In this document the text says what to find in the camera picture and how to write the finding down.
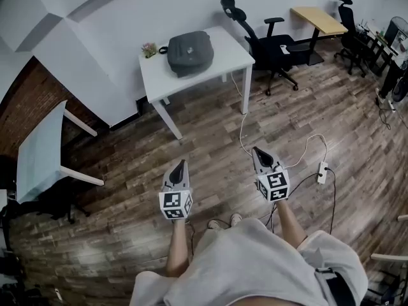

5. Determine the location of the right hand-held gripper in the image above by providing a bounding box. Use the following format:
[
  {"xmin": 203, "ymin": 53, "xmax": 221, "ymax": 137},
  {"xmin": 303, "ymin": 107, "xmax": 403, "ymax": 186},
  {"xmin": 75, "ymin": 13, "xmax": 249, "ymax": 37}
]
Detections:
[{"xmin": 252, "ymin": 147, "xmax": 291, "ymax": 203}]

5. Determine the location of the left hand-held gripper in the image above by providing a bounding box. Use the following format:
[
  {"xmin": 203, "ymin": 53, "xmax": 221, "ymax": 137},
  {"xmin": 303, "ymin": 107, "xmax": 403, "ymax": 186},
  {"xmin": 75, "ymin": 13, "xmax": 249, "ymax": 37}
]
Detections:
[{"xmin": 158, "ymin": 159, "xmax": 194, "ymax": 224}]

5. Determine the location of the dark grey backpack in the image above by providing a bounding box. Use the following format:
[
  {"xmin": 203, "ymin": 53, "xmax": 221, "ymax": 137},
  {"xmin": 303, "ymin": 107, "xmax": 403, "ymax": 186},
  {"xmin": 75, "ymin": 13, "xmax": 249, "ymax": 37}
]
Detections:
[{"xmin": 158, "ymin": 30, "xmax": 215, "ymax": 78}]

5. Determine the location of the person's left forearm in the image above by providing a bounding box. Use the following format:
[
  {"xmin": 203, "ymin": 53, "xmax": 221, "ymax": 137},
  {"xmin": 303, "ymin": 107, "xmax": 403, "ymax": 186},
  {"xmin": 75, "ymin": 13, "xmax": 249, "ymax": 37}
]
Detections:
[{"xmin": 165, "ymin": 220, "xmax": 192, "ymax": 279}]

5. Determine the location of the person's right forearm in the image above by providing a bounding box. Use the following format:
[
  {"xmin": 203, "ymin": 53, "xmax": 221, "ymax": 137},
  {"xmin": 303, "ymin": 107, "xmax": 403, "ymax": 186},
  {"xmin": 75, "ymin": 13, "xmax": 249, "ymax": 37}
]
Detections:
[{"xmin": 274, "ymin": 199, "xmax": 309, "ymax": 249}]

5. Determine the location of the white power strip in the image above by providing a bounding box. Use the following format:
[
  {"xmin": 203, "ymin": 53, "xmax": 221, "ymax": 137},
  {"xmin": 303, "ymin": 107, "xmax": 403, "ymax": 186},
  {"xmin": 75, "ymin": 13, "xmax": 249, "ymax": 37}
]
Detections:
[{"xmin": 317, "ymin": 161, "xmax": 330, "ymax": 185}]

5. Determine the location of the person's beige shirt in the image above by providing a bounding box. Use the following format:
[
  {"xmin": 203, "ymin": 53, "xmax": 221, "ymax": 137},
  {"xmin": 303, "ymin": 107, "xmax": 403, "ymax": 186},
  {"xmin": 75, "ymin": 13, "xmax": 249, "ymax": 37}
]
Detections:
[{"xmin": 129, "ymin": 217, "xmax": 369, "ymax": 306}]

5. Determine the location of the black office chair with armrests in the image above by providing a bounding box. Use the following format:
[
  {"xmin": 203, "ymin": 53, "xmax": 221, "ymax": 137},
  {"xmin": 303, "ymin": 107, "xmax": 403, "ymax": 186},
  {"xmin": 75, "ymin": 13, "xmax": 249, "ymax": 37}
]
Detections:
[{"xmin": 220, "ymin": 0, "xmax": 312, "ymax": 97}]

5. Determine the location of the white table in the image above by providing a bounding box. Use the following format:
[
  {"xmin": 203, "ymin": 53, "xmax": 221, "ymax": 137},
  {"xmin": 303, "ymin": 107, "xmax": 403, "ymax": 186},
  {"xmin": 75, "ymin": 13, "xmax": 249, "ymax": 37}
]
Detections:
[{"xmin": 138, "ymin": 25, "xmax": 256, "ymax": 141}]

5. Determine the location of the small potted flower plant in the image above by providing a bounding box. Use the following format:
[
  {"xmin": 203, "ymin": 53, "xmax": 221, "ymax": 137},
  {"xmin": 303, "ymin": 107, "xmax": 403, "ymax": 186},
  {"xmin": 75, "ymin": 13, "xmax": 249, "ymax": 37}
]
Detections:
[{"xmin": 142, "ymin": 42, "xmax": 159, "ymax": 59}]

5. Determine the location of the black high-back office chair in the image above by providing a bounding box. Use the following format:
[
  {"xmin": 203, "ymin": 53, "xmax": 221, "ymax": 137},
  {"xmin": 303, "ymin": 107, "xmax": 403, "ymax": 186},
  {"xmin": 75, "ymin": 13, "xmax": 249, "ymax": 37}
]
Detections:
[{"xmin": 333, "ymin": 0, "xmax": 368, "ymax": 78}]

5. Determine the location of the yellow wooden desk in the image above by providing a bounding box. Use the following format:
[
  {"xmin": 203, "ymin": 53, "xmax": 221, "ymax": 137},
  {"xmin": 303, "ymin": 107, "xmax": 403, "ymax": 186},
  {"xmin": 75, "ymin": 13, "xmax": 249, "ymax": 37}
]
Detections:
[{"xmin": 289, "ymin": 6, "xmax": 349, "ymax": 67}]

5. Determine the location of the black desk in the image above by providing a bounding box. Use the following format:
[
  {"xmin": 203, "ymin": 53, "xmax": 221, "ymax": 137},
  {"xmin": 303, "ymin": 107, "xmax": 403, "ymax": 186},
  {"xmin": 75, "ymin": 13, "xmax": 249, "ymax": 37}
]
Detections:
[{"xmin": 354, "ymin": 27, "xmax": 399, "ymax": 77}]

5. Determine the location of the black round fan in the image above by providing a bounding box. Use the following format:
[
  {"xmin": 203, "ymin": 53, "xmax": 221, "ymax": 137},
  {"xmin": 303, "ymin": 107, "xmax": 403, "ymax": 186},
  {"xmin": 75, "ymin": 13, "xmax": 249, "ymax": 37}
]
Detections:
[{"xmin": 384, "ymin": 16, "xmax": 408, "ymax": 49}]

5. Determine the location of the white cable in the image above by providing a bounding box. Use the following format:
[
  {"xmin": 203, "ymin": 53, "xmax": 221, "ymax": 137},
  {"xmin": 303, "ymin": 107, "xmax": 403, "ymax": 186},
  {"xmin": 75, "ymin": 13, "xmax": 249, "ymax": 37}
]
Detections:
[{"xmin": 229, "ymin": 71, "xmax": 328, "ymax": 171}]

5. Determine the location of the black power cable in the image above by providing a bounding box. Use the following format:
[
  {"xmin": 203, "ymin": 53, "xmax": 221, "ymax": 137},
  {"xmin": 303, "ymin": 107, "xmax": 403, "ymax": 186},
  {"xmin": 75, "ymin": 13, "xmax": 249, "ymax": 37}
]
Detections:
[{"xmin": 261, "ymin": 167, "xmax": 337, "ymax": 235}]

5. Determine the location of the grey black harness strap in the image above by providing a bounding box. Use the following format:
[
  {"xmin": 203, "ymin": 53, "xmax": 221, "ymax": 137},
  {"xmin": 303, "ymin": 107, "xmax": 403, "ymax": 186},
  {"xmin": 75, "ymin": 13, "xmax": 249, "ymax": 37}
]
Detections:
[{"xmin": 315, "ymin": 266, "xmax": 355, "ymax": 306}]

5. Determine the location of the pale wooden furniture frame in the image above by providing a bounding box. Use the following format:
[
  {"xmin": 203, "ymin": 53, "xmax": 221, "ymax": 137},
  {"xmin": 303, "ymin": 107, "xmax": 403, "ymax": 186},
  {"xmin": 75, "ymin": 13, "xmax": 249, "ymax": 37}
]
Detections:
[{"xmin": 369, "ymin": 214, "xmax": 408, "ymax": 299}]

